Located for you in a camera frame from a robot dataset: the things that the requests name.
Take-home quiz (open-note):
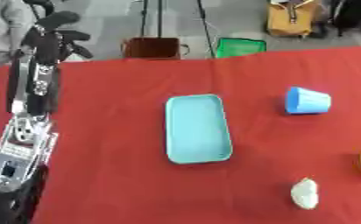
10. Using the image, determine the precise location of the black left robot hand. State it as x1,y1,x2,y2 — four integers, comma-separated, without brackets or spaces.
4,0,95,117

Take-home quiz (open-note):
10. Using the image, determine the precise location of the green box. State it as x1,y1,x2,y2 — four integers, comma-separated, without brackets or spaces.
214,37,268,59

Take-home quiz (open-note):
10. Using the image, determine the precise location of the person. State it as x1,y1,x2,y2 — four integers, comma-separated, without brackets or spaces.
0,0,39,80

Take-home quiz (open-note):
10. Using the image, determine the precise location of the black tripod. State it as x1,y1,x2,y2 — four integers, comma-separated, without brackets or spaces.
136,0,219,59

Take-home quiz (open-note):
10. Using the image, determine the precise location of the light blue rectangular tray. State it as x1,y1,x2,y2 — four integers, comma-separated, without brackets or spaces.
163,93,235,165

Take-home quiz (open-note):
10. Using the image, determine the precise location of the blue plastic cup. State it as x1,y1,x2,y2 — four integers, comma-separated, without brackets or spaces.
283,86,334,116

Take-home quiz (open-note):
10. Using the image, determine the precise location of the white crumpled object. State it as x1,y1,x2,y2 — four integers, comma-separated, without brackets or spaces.
289,177,321,211

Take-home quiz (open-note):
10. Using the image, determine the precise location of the black bag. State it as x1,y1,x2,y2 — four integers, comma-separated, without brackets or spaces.
326,0,361,38

